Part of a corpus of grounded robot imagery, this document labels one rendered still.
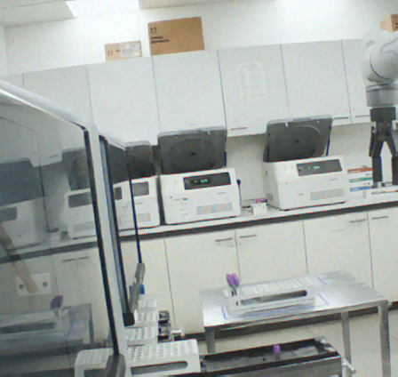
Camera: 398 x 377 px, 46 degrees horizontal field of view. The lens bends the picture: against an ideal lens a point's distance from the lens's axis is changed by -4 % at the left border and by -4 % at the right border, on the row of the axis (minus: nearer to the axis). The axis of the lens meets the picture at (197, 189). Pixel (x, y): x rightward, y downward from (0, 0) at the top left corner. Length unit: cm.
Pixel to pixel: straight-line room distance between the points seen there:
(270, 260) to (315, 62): 162
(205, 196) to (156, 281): 71
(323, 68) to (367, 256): 152
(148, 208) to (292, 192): 105
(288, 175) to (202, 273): 95
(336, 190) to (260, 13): 170
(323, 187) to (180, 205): 107
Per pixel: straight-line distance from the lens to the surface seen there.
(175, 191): 349
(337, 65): 408
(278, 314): 157
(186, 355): 121
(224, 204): 352
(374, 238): 384
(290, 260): 365
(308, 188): 363
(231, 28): 431
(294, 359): 125
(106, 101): 382
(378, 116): 138
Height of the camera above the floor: 132
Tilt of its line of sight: 3 degrees down
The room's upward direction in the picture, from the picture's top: 7 degrees counter-clockwise
